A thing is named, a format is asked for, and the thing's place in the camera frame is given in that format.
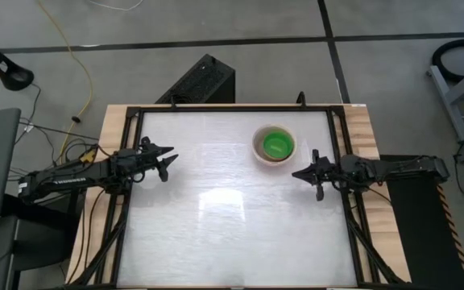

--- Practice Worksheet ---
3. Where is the black mat with orange stripes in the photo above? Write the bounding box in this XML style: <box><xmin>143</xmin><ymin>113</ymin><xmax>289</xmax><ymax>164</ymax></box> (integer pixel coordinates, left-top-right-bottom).
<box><xmin>379</xmin><ymin>154</ymin><xmax>464</xmax><ymax>290</ymax></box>

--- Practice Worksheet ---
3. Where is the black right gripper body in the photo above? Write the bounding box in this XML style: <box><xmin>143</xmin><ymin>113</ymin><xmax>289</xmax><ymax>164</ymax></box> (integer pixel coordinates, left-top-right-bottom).
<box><xmin>323</xmin><ymin>155</ymin><xmax>372</xmax><ymax>190</ymax></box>

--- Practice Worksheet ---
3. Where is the black table frame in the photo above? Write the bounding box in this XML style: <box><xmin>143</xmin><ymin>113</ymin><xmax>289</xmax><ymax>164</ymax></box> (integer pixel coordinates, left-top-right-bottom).
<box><xmin>65</xmin><ymin>91</ymin><xmax>411</xmax><ymax>290</ymax></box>

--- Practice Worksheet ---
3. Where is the white bowl with green inside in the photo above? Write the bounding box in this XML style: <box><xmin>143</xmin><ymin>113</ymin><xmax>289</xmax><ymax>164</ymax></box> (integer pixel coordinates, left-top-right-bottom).
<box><xmin>251</xmin><ymin>123</ymin><xmax>298</xmax><ymax>168</ymax></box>

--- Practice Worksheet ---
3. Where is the black floor cable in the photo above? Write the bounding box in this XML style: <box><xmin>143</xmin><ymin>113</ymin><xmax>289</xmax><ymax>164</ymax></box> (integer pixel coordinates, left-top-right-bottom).
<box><xmin>12</xmin><ymin>82</ymin><xmax>101</xmax><ymax>172</ymax></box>

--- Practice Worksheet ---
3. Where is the white floor cable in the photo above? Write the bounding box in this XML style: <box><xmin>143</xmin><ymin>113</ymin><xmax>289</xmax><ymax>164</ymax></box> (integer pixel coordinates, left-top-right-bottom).
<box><xmin>86</xmin><ymin>0</ymin><xmax>144</xmax><ymax>12</ymax></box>

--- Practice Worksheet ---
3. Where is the yellow cable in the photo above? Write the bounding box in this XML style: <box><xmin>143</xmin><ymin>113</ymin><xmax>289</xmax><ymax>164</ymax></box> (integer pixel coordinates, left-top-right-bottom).
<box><xmin>37</xmin><ymin>0</ymin><xmax>95</xmax><ymax>164</ymax></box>

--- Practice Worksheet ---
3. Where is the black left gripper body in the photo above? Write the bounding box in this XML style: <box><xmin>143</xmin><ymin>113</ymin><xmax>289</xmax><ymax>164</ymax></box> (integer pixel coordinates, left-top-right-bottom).
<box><xmin>110</xmin><ymin>147</ymin><xmax>159</xmax><ymax>182</ymax></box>

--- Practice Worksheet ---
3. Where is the grey metal stand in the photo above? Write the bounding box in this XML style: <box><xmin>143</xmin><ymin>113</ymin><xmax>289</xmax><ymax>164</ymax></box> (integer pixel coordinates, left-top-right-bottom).
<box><xmin>426</xmin><ymin>59</ymin><xmax>464</xmax><ymax>143</ymax></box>

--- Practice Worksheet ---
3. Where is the green plastic bowl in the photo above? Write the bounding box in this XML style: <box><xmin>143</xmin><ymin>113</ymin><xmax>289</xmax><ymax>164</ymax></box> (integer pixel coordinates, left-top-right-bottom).
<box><xmin>262</xmin><ymin>130</ymin><xmax>296</xmax><ymax>160</ymax></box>

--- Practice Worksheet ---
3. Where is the black hose loop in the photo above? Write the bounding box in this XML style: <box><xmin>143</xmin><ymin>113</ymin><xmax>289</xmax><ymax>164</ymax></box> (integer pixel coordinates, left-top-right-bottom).
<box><xmin>431</xmin><ymin>37</ymin><xmax>464</xmax><ymax>84</ymax></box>

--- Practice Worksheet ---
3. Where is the black computer tower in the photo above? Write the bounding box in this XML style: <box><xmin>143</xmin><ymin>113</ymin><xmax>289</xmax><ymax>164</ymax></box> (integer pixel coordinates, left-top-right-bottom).
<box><xmin>155</xmin><ymin>53</ymin><xmax>236</xmax><ymax>105</ymax></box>

